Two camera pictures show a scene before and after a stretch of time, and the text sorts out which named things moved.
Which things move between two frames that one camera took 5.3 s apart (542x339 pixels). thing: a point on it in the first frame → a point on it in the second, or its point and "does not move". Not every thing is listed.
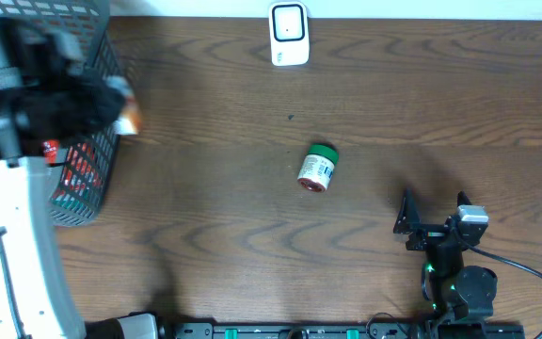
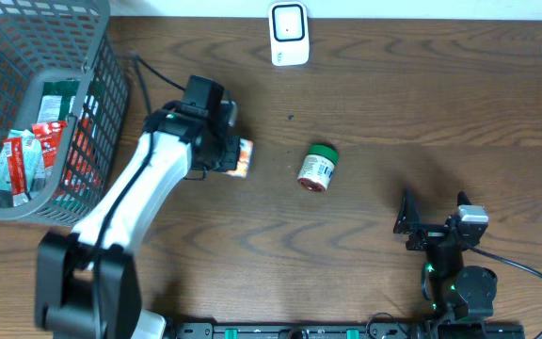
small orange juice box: x=128 y=121 → x=246 y=152
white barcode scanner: x=289 y=29 does not move
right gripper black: x=409 y=221 does not move
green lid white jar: x=317 y=168 does not move
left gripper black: x=104 y=102 → x=232 y=154
